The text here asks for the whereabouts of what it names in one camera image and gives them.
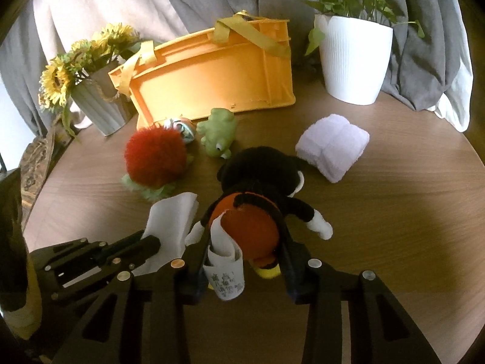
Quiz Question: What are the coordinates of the red fluffy plush ball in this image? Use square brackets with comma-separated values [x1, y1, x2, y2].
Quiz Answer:
[121, 126, 189, 202]

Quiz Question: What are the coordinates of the black red mouse plush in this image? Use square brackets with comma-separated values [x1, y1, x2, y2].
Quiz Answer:
[185, 146, 333, 279]

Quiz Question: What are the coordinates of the grey ribbed vase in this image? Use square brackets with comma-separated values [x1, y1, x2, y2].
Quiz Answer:
[72, 60, 135, 137]

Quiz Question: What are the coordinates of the artificial sunflower bouquet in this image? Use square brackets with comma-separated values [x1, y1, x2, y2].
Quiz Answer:
[38, 23, 141, 137]

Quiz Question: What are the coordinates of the orange plastic crate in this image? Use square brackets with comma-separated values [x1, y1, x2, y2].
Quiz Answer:
[109, 11, 295, 128]

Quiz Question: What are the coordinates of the lavender towel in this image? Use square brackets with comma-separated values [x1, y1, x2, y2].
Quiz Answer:
[295, 114, 370, 183]

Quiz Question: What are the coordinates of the small multicoloured plush toy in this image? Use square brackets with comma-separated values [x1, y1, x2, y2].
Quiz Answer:
[164, 117, 196, 145]

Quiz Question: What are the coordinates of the cream white curtain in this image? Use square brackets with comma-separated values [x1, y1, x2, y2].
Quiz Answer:
[33, 0, 188, 60]

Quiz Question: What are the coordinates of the green pothos plant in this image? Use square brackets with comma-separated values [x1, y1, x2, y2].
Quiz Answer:
[304, 0, 404, 28]

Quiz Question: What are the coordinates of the grey curtain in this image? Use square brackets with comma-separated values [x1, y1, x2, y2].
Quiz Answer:
[1, 0, 473, 135]

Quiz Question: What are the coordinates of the green frog plush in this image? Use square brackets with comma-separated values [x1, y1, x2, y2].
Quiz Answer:
[196, 108, 237, 160]

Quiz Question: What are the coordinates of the white ribbed plant pot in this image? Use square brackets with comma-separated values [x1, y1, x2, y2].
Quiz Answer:
[314, 14, 394, 106]

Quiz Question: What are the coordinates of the patterned brown fabric throw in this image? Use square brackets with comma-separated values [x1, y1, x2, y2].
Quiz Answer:
[20, 116, 70, 228]

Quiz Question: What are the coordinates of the white cloth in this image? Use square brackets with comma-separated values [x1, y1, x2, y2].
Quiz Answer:
[133, 192, 199, 276]

